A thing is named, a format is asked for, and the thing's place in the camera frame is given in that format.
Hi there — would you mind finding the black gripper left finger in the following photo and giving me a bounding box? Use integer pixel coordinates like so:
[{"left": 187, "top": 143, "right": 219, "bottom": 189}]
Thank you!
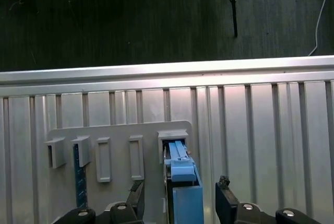
[{"left": 52, "top": 181, "right": 146, "bottom": 224}]

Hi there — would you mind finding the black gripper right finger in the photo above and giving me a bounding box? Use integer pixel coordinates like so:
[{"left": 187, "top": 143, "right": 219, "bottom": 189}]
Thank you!
[{"left": 215, "top": 175, "right": 324, "bottom": 224}]

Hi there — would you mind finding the hard disk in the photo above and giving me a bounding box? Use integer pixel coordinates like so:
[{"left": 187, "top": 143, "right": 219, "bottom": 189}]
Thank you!
[{"left": 162, "top": 142, "right": 205, "bottom": 224}]

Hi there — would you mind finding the blue RAM stick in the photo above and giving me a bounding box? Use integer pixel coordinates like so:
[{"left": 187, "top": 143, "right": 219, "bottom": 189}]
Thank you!
[{"left": 72, "top": 143, "right": 87, "bottom": 208}]

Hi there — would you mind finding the grey parts rack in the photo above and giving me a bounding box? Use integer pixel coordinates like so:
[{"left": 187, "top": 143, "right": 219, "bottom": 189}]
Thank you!
[{"left": 43, "top": 120, "right": 199, "bottom": 224}]

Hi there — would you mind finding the black metal leg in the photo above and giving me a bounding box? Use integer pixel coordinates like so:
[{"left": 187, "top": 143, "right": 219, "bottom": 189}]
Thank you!
[{"left": 215, "top": 0, "right": 238, "bottom": 38}]

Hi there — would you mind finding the white floor cable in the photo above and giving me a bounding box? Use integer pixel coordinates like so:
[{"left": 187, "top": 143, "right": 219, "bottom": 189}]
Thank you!
[{"left": 307, "top": 0, "right": 334, "bottom": 57}]

